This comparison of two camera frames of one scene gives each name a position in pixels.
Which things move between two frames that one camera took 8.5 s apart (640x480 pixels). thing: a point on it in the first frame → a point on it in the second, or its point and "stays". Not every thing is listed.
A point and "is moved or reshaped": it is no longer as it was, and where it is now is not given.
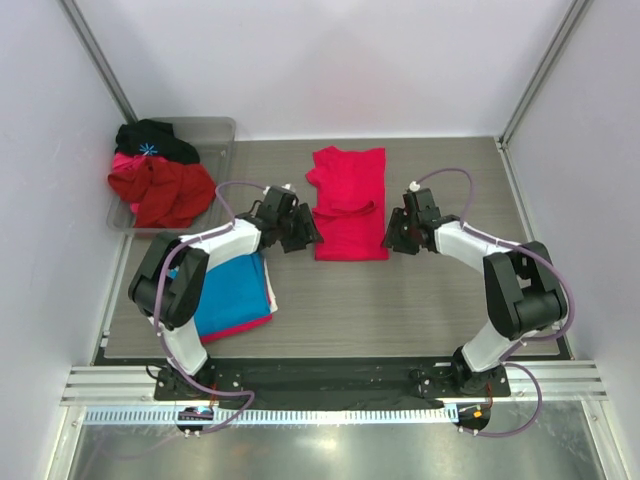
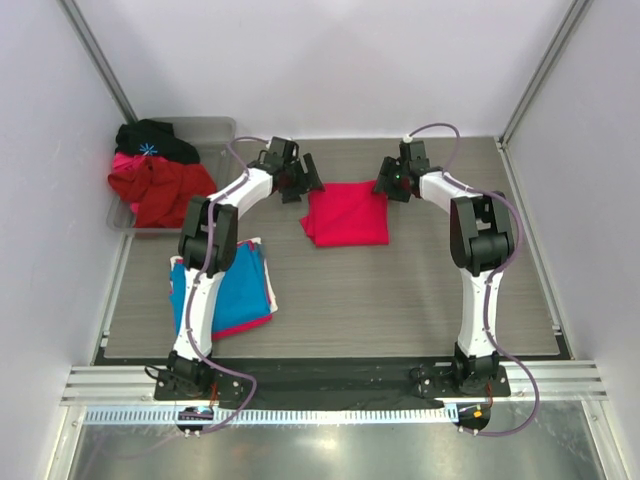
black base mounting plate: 329,380 stays
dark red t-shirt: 165,192 stays
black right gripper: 393,236 → 383,184
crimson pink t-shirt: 348,204 is moved or reshaped
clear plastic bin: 214,141 stays
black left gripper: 307,232 → 293,195
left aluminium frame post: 73,14 stays
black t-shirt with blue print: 155,138 stays
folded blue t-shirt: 232,294 stays
